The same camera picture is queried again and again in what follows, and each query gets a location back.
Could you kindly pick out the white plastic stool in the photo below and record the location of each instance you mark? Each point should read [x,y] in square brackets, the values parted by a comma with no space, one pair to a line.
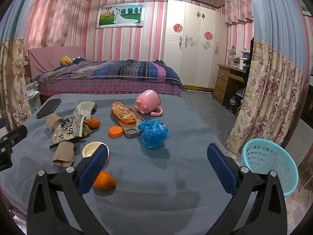
[34,98]

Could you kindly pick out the small tangerine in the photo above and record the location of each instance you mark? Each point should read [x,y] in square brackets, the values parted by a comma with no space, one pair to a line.
[94,124]

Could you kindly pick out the framed wall picture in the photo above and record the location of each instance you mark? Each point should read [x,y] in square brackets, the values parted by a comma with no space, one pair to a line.
[119,14]

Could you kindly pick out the blue plastic bag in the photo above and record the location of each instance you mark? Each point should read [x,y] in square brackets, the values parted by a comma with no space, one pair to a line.
[154,133]

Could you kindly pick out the white bowl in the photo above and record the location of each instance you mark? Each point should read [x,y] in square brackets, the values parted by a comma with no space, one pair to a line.
[89,149]

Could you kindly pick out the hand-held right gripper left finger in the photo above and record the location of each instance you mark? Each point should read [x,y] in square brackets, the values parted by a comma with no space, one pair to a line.
[94,169]

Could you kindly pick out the brown cardboard tube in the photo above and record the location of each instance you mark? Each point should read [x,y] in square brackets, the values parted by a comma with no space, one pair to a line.
[63,154]
[52,122]

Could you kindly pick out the wooden cutting board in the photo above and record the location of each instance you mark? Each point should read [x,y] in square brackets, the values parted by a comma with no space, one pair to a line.
[133,130]

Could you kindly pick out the pink headboard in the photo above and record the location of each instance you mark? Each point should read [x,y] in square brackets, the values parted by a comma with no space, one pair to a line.
[46,56]

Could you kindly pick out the bed with striped blanket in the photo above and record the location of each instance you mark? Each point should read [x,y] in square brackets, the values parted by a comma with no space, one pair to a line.
[122,71]

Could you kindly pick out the teal plastic basket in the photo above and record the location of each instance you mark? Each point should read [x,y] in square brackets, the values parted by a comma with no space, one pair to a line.
[269,156]

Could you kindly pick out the yellow duck plush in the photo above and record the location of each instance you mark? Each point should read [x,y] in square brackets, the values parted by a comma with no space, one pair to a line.
[66,60]

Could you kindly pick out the pink curtain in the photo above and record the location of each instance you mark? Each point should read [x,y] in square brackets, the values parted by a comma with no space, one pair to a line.
[49,17]

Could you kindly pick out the wooden desk with drawers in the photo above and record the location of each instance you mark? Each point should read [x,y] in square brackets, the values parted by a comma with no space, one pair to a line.
[222,83]

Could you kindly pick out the desk lamp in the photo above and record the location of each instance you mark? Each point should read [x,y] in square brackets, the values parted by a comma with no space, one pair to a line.
[231,52]

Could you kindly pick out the grey-blue tablecloth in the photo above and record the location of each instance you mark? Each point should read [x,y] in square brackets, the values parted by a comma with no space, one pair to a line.
[151,176]

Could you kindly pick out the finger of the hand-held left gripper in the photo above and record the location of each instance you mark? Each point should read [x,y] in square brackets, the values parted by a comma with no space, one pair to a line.
[14,135]

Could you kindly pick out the black and white snack packet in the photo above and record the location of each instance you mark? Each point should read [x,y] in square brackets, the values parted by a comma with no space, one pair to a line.
[66,129]

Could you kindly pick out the black smartphone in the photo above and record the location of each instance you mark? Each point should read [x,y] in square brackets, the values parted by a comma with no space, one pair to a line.
[49,107]

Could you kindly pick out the blue floral curtain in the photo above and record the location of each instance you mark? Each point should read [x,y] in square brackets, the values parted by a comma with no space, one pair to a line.
[12,66]
[273,78]

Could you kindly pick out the orange plastic lid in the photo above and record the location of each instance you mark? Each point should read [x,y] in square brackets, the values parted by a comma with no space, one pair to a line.
[116,132]

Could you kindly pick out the orange snack packet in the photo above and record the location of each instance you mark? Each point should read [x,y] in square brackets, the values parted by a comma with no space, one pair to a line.
[123,113]

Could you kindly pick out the purple dotted bed base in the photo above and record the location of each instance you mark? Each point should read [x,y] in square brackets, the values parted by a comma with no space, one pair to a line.
[110,87]

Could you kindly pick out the white wardrobe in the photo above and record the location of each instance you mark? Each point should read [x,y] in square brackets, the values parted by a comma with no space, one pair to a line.
[193,61]

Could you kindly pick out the pink floral valance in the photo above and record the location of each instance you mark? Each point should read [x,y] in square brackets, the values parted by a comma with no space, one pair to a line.
[238,9]

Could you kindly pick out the black glass cabinet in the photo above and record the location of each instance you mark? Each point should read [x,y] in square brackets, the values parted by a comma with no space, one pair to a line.
[308,105]

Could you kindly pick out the red round paper decoration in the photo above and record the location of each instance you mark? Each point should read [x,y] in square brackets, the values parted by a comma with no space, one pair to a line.
[178,28]
[208,35]

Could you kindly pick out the orange fruit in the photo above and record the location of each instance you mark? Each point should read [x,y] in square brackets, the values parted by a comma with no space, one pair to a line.
[105,181]

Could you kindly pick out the pink pig cup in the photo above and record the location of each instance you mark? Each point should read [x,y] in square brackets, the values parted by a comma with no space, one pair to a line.
[148,101]

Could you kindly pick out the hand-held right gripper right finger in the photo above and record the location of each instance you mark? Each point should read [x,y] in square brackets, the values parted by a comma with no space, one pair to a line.
[221,169]

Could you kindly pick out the black box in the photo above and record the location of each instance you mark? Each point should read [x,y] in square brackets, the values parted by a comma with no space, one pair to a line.
[232,102]

